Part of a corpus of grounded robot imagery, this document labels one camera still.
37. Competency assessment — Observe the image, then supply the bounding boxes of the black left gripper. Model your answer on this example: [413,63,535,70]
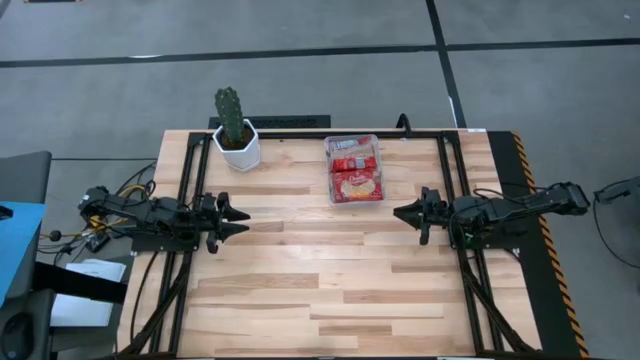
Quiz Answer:
[199,192,251,255]

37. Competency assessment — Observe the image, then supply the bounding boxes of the black aluminium table frame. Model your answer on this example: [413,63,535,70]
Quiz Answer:
[117,128,541,359]

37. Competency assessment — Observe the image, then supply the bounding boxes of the black mat hazard striped edge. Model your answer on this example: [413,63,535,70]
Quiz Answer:
[487,130,591,359]

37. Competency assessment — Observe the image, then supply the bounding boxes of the black floor cable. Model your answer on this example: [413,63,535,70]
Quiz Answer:
[592,199,640,271]

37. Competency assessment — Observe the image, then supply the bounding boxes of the black bar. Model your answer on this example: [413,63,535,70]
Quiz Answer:
[32,262,129,304]

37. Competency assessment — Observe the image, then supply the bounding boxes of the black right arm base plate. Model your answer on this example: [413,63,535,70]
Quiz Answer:
[446,209,521,251]

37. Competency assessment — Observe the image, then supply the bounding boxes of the black device blue light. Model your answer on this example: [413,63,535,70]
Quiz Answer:
[0,288,56,360]

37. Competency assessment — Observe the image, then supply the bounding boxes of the small black box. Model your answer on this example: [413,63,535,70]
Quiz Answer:
[84,232,111,253]

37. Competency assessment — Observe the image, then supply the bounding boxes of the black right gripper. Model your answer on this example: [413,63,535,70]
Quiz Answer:
[393,188,451,246]

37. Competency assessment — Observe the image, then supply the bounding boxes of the blue board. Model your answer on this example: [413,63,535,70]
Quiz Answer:
[0,201,47,306]

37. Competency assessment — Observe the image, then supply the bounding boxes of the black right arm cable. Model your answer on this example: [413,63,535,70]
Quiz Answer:
[472,187,531,202]

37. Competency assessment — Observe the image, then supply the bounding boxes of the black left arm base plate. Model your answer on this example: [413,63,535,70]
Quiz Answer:
[130,212,204,253]

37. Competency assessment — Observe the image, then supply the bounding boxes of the white papers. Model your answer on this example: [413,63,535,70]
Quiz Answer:
[49,258,127,327]

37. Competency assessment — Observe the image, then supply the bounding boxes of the clear plastic basket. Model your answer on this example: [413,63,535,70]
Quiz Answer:
[323,133,385,205]

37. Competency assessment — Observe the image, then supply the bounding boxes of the yellow cables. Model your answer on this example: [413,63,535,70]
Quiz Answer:
[89,183,151,232]

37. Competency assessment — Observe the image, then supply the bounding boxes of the white plant pot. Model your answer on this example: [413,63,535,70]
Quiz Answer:
[212,118,262,173]

